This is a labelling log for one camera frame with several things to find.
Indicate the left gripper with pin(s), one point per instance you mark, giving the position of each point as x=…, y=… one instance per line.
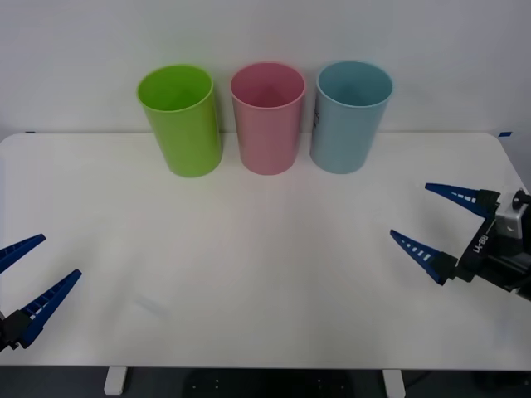
x=3, y=333

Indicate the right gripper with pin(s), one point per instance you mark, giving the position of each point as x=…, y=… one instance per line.
x=498, y=261

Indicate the pale blue plastic bin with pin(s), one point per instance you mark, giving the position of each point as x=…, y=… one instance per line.
x=344, y=137

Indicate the white table leg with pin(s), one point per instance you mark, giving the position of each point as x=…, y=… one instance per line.
x=114, y=380
x=393, y=383

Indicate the pink plastic bin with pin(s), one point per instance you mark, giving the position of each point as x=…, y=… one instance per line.
x=265, y=141

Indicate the green plastic bin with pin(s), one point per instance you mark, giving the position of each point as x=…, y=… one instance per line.
x=186, y=137

